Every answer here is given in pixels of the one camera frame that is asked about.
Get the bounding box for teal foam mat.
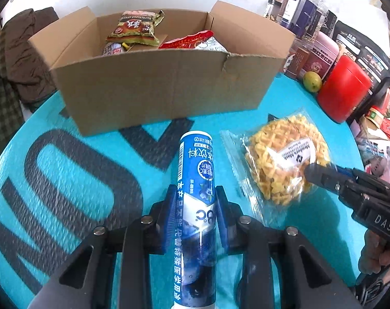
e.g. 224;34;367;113
0;71;369;309

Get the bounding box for brown jacket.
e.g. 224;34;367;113
3;6;58;104

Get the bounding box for large red snack packet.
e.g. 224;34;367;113
158;30;215;50

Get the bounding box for clear jar brown contents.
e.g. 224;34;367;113
287;40;311;79

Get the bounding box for white printed snack packet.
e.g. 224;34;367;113
195;35;229;52

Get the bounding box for pink canister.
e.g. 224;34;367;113
302;32;340;82

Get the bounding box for red canister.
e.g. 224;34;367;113
317;55;380;123

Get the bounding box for person's right hand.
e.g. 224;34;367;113
358;230;390;276

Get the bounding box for clear jar purple label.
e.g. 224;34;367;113
280;0;318;39

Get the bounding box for plaid cloth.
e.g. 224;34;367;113
0;29;25;142

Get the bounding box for black stand-up pouch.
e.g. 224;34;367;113
333;21;390;104

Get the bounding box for clear plastic bag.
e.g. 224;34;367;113
356;129;390;184

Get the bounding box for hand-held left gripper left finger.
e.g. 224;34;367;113
28;185;179;309

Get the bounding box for orange white carton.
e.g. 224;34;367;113
364;105;388;126

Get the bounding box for blue tablet tube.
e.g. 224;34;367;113
172;131;219;309

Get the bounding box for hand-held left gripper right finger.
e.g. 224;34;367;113
214;185;363;309

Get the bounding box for brown cardboard box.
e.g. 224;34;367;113
28;1;297;136

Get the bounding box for clear jar dark label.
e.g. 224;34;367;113
320;10;339;37

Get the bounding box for green lime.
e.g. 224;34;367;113
302;71;322;92

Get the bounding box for purple silver snack packet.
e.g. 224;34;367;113
101;42;126;57

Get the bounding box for clear bag yellow crisps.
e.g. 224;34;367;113
220;109;339;222

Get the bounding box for green brown snack packet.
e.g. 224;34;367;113
105;10;166;48

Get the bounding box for clear jar with oats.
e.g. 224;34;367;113
306;0;329;37

